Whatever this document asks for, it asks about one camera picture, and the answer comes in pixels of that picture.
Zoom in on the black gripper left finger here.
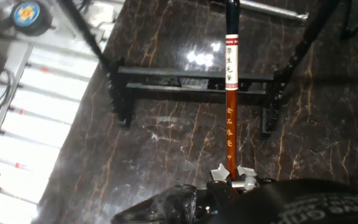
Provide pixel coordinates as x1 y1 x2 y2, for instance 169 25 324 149
206 163 232 195

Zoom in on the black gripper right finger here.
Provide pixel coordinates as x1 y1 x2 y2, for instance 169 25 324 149
232 166 258 192

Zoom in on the black pen rack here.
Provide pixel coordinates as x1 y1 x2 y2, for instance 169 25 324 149
56 0 343 140

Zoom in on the dark marble pattern mat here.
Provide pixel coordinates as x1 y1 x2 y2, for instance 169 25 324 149
31 0 358 224

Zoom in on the silver threaded rod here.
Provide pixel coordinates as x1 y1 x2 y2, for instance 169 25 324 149
209 0 310 22

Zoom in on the black puck sun logo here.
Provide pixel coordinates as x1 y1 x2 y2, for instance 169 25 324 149
9 0 54 37

